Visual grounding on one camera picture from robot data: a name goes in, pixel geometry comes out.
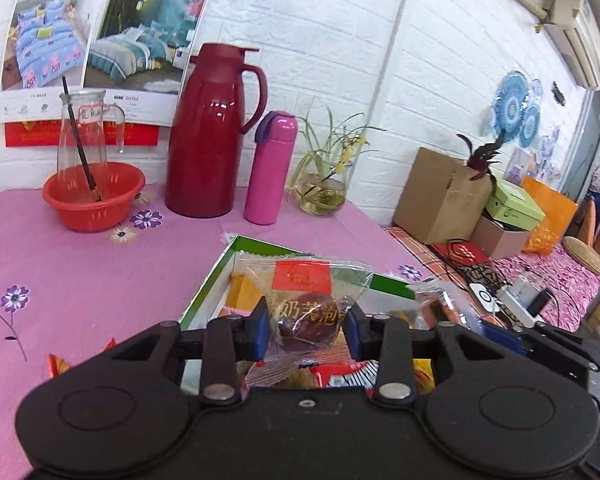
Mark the clear chocolate puff packet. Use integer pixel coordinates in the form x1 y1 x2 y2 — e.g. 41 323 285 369
233 252 374 388

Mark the red white snack packet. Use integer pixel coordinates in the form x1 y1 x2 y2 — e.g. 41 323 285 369
309 361 379 390

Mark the green white cardboard box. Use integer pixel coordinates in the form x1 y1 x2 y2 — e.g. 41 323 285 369
180 235 429 387

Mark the plaid cushion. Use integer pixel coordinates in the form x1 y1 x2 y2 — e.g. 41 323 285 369
384 226 465 287

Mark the red envelope box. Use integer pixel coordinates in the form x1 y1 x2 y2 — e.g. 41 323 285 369
430 240 489 266

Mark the white power strip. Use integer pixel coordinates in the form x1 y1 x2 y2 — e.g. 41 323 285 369
467 274 556 331

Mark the small brown box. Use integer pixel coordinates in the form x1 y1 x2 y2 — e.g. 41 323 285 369
469 216 530 260

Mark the brown cardboard box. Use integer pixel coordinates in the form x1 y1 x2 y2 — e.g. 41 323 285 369
392 148 492 245

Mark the pink thermos bottle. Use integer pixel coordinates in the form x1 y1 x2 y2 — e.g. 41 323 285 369
244 112 298 226

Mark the plant in glass vase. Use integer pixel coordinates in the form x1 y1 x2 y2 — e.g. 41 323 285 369
287 98 385 217

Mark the pink floral tablecloth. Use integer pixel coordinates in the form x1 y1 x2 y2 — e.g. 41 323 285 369
0 186 428 479

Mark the green shoe box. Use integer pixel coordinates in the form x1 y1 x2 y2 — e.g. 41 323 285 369
484 177 545 231

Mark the orange gift bag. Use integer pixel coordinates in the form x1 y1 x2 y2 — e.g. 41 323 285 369
522 177 578 256

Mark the red plastic basket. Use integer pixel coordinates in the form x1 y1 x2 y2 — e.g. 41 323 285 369
42 162 145 233

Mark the dark red leafed plant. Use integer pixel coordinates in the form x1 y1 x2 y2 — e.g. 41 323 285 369
456 129 506 186

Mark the woven round cushion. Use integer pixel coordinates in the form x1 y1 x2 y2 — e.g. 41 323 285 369
562 236 600 275

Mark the black stirring stick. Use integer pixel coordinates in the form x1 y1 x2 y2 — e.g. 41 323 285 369
57 77 106 202

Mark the glass pitcher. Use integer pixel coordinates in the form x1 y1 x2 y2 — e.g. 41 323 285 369
56 90 125 204

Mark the red thermos jug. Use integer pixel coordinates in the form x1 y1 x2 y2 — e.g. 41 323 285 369
164 44 268 218

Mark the blue paper fan decoration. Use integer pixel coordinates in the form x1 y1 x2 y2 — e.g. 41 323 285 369
486 70 543 148

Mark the red fu calendar poster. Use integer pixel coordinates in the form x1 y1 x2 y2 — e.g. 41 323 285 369
0 0 206 148

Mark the white air conditioner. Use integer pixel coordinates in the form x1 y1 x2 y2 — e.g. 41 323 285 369
536 0 600 91

